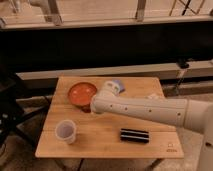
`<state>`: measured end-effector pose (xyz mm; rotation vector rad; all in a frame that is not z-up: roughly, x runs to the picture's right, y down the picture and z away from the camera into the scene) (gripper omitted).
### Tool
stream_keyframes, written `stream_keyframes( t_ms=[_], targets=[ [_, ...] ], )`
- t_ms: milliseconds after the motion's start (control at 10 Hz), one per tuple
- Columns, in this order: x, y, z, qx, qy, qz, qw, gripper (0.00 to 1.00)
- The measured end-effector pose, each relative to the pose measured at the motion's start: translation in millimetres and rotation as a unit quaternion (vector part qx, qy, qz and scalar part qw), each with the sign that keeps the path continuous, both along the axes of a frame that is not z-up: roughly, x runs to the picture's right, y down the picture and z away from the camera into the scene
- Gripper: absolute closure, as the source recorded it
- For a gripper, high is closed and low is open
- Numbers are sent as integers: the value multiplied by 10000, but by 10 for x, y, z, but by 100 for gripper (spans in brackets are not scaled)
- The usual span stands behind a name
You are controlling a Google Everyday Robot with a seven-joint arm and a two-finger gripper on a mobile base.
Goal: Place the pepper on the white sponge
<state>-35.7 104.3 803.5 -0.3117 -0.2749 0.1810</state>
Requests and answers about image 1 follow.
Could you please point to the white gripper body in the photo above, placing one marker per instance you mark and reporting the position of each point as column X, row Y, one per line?
column 113, row 86

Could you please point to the red pepper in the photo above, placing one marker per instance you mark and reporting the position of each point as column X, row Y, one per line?
column 86, row 109

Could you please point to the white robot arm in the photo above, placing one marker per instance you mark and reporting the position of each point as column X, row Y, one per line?
column 193, row 115

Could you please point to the black striped sponge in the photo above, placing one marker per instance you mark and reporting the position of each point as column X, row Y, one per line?
column 134, row 135

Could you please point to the orange bowl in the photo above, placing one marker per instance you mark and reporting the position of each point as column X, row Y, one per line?
column 80, row 94

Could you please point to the clear plastic cup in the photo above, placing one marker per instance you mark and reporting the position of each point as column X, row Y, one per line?
column 66, row 131

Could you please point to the wooden folding table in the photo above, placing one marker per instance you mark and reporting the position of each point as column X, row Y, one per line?
column 98, row 136

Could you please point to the black clamp on ledge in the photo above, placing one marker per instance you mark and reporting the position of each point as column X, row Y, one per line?
column 182, row 64

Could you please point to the black chair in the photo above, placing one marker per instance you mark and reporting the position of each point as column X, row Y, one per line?
column 11, row 113

